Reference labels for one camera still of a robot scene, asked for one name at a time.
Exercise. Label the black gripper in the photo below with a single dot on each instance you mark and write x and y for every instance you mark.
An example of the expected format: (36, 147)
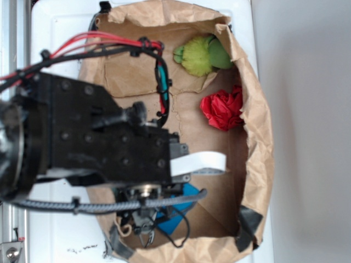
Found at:
(89, 140)

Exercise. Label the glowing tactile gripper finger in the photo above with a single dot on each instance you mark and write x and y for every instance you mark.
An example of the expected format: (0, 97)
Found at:
(205, 163)

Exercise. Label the red crumpled cloth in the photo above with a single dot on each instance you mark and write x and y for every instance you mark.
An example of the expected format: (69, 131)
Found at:
(222, 109)

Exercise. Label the brown paper bag tray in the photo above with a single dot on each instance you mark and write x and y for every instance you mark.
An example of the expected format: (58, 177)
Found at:
(236, 167)

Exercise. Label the green fuzzy plush toy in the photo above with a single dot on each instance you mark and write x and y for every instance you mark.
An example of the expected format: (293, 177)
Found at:
(202, 55)

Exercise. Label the aluminium extrusion rail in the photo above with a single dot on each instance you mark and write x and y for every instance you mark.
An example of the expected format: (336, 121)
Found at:
(15, 55)

